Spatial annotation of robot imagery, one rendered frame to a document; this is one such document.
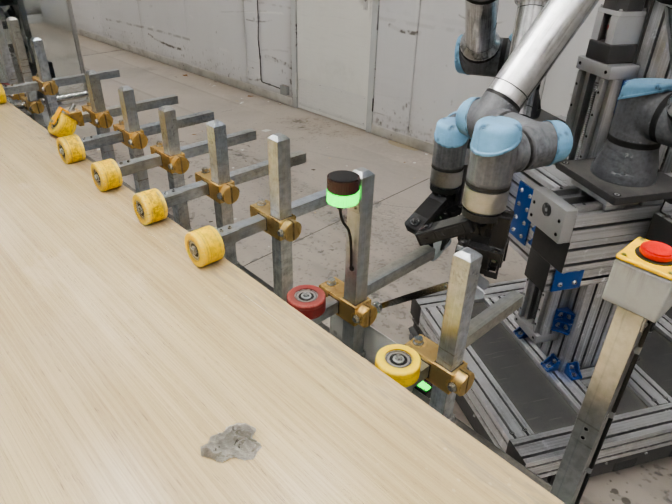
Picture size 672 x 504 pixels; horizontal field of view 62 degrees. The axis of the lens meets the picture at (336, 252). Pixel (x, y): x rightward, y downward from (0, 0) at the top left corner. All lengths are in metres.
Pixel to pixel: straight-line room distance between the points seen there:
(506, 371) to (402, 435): 1.22
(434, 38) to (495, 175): 3.31
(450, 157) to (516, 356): 1.05
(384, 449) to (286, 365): 0.23
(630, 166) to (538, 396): 0.88
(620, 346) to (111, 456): 0.73
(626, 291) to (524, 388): 1.29
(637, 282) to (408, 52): 3.70
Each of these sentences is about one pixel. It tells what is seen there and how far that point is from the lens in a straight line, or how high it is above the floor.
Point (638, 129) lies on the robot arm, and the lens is 1.45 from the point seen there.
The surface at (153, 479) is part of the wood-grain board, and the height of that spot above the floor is 0.90.
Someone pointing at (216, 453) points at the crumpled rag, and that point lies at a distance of 0.86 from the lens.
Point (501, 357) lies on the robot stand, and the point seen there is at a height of 0.21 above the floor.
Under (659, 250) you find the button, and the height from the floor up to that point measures 1.23.
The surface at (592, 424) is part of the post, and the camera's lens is 0.95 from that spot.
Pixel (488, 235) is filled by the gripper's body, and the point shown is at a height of 1.10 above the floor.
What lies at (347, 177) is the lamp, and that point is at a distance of 1.01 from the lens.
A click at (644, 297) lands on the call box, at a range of 0.78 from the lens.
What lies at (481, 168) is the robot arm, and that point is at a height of 1.23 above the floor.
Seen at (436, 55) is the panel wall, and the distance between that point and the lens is 4.21.
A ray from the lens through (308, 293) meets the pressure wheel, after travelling 1.13.
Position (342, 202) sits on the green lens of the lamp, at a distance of 1.00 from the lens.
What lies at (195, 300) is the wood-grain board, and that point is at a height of 0.90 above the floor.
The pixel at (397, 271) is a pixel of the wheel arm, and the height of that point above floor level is 0.85.
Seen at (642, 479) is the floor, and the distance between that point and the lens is 2.23.
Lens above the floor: 1.58
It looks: 32 degrees down
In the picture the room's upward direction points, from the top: 2 degrees clockwise
